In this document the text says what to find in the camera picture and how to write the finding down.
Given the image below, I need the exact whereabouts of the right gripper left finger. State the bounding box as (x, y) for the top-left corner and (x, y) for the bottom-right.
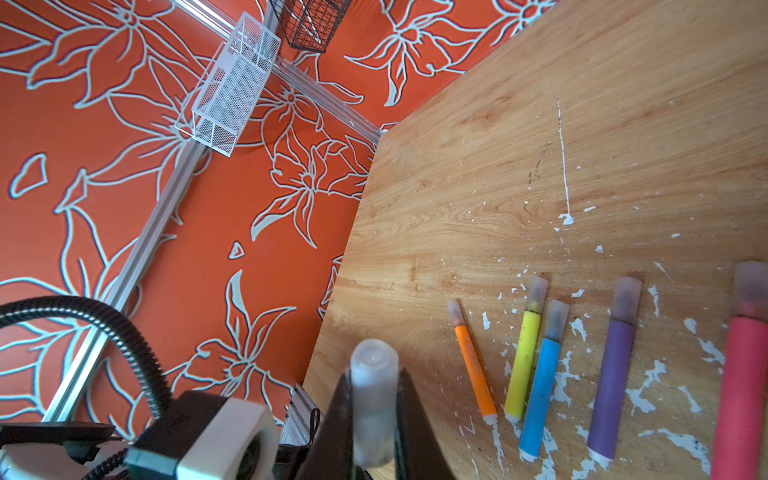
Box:
(296, 372), (354, 479)

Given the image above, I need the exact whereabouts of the yellow marker pen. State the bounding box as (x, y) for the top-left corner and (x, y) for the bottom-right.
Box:
(504, 277), (548, 424)

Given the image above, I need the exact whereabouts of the black wire basket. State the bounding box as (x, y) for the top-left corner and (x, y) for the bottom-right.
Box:
(269, 0), (353, 54)

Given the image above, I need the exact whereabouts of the white wire basket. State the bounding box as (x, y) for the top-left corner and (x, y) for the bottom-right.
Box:
(175, 13), (280, 156)

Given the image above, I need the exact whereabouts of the orange marker pen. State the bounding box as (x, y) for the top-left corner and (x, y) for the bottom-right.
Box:
(447, 299), (498, 426)

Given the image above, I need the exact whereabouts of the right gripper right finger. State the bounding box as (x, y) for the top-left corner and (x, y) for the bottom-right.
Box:
(395, 368), (455, 480)

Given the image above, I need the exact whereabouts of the purple marker pen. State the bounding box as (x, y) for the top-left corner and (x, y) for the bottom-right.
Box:
(587, 277), (642, 467)

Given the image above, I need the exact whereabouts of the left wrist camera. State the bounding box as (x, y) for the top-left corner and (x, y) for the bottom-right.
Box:
(125, 391), (279, 479)

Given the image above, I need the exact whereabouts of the clear pen cap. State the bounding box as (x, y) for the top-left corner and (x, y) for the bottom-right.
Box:
(349, 339), (399, 469)

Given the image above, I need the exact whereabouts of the blue marker pen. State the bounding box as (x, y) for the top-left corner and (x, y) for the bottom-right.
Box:
(519, 300), (570, 462)

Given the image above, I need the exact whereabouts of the pink marker pen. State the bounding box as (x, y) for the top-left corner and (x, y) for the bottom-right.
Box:
(711, 261), (767, 479)

